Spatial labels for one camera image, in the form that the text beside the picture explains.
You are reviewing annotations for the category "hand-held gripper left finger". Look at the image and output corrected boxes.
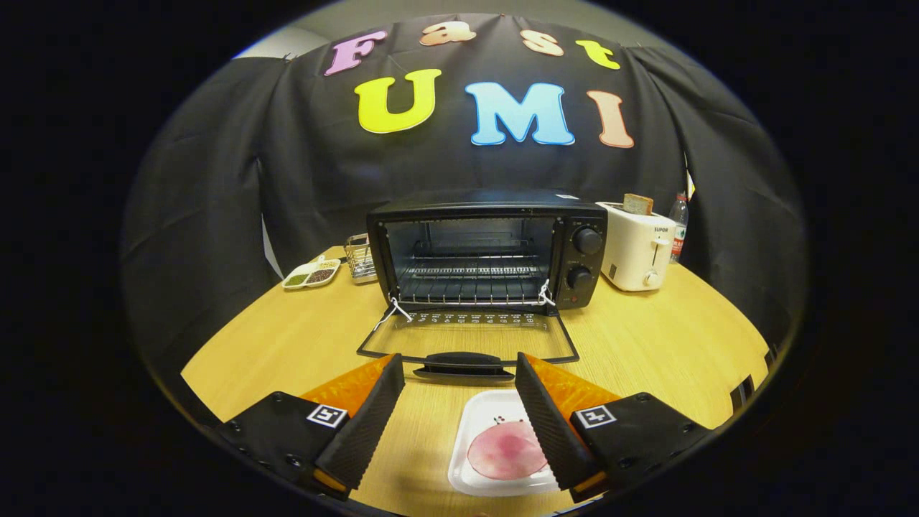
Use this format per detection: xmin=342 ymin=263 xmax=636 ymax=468
xmin=215 ymin=352 xmax=406 ymax=502

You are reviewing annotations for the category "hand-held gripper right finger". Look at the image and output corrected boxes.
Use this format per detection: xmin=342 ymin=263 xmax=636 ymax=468
xmin=515 ymin=352 xmax=712 ymax=503

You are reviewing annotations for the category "pink ham slice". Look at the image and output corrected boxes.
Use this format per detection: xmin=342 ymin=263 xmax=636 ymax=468
xmin=467 ymin=421 xmax=550 ymax=480

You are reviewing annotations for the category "white square plate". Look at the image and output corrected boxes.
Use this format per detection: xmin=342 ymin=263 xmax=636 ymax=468
xmin=448 ymin=390 xmax=561 ymax=498

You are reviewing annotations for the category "black toaster oven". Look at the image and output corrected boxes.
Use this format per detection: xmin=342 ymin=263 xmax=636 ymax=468
xmin=357 ymin=188 xmax=609 ymax=381

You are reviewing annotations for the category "white pop-up toaster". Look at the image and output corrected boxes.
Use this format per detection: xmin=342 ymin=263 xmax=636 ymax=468
xmin=596 ymin=201 xmax=677 ymax=292

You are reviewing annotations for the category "white divided spice dish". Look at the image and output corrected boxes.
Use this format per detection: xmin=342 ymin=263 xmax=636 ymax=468
xmin=281 ymin=256 xmax=342 ymax=290

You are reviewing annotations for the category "clear plastic water bottle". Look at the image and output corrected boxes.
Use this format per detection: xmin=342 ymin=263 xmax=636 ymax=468
xmin=669 ymin=192 xmax=690 ymax=264

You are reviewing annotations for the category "metal wire basket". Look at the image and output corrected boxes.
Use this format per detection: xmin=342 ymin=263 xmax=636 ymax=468
xmin=343 ymin=233 xmax=378 ymax=283

